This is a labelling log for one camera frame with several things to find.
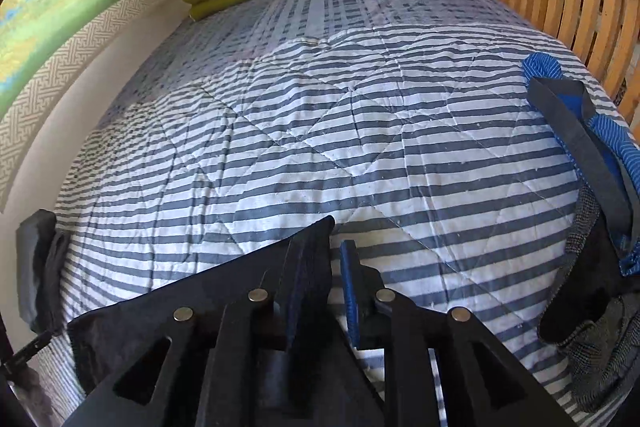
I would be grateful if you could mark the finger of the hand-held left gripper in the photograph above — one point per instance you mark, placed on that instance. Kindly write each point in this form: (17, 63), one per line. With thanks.
(27, 352)

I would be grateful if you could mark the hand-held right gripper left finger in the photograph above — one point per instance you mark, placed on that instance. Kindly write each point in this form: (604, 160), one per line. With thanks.
(305, 277)

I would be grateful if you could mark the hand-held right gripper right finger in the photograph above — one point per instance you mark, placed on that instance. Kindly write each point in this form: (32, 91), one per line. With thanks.
(350, 292)

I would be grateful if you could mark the person's left forearm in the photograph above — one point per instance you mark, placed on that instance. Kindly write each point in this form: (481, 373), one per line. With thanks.
(32, 394)

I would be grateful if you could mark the grey folded garment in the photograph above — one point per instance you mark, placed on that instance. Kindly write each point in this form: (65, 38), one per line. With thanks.
(56, 277)

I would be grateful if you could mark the charcoal folded garment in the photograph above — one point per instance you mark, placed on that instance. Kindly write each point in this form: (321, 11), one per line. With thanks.
(32, 267)

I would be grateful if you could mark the blue white striped quilt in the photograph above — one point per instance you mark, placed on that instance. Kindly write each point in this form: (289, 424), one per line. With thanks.
(350, 132)

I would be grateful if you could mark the grey knit garment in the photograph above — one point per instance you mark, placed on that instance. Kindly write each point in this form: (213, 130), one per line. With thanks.
(600, 367)

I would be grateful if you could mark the dark grey garment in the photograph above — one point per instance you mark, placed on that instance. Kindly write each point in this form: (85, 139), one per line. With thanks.
(575, 142)

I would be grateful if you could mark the blue striped garment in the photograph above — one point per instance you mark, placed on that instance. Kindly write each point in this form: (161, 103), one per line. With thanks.
(547, 69)

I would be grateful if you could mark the landscape wall tapestry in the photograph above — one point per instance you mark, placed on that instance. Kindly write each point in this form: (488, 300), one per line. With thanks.
(60, 7)

